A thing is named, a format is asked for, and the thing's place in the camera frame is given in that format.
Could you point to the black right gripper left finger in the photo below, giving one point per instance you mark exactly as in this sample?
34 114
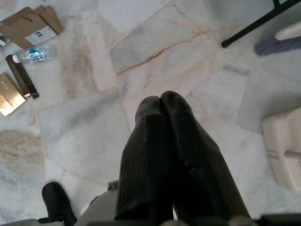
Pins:
145 164

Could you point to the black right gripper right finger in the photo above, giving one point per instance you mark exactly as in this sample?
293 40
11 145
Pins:
200 176

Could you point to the beige plastic dustpan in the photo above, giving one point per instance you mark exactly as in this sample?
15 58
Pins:
279 141

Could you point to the beige broom with dark bristles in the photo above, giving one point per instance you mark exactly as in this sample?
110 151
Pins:
270 46

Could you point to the long dark brown box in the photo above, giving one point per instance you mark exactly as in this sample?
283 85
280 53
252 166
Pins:
22 76

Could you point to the black robot right foot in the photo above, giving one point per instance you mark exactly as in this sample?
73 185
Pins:
56 202

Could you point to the gold paper box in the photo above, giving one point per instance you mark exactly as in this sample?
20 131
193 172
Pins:
9 96

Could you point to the clear plastic water bottle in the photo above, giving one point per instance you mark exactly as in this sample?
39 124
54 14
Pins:
35 54

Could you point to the black folding chair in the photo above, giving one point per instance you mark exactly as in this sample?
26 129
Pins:
254 26

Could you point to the flat brown cardboard box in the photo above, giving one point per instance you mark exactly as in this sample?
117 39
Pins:
18 30

